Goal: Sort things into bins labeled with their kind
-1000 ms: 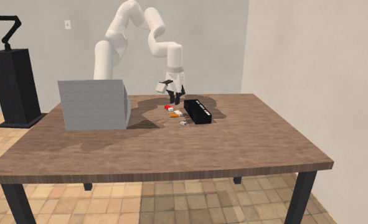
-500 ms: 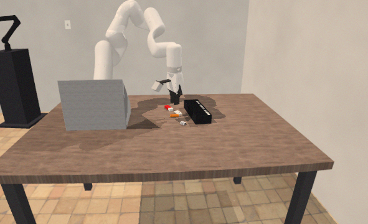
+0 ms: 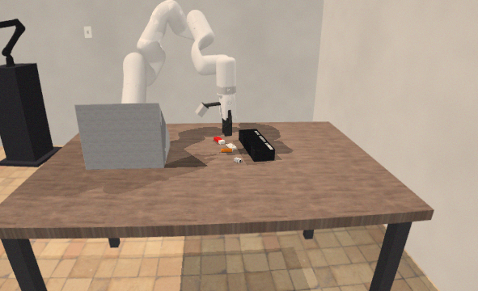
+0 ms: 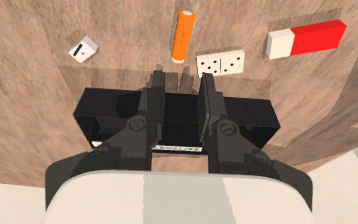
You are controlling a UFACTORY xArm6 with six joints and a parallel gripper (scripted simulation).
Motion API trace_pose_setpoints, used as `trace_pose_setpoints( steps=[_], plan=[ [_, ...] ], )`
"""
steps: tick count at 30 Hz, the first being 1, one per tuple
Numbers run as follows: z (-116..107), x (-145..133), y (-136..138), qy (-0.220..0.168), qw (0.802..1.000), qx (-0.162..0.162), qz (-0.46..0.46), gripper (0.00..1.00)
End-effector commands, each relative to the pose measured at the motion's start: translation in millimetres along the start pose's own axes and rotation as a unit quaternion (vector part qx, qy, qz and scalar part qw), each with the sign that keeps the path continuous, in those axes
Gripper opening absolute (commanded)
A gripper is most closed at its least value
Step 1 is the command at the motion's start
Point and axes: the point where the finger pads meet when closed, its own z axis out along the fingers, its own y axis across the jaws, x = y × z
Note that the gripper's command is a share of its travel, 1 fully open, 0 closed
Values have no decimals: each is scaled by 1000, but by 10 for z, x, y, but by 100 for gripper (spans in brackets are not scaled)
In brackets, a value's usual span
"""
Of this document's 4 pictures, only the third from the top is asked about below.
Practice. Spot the red and white eraser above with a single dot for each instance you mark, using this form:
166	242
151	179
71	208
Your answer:
219	140

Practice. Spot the white domino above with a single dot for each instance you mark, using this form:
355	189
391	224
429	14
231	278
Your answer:
231	146

